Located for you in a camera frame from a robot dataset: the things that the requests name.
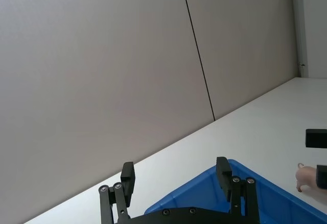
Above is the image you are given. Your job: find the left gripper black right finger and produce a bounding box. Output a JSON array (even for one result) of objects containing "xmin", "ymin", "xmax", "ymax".
[{"xmin": 216, "ymin": 156, "xmax": 261, "ymax": 224}]

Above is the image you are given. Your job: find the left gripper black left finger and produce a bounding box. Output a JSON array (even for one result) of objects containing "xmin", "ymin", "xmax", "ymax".
[{"xmin": 99, "ymin": 161, "xmax": 136, "ymax": 224}]

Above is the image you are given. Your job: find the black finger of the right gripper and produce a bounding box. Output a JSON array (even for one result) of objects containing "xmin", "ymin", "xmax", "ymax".
[
  {"xmin": 305, "ymin": 129, "xmax": 327, "ymax": 148},
  {"xmin": 316, "ymin": 164, "xmax": 327, "ymax": 190}
]

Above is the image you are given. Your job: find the pink toy pig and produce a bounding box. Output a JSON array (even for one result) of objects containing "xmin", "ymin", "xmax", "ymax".
[{"xmin": 295, "ymin": 162, "xmax": 327, "ymax": 197}]

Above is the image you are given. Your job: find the blue plastic bin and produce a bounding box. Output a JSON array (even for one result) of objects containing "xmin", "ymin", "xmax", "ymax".
[{"xmin": 144, "ymin": 159, "xmax": 327, "ymax": 224}]

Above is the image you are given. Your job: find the pale door frame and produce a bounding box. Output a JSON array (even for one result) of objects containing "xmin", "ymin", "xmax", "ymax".
[{"xmin": 290, "ymin": 0, "xmax": 310, "ymax": 78}]

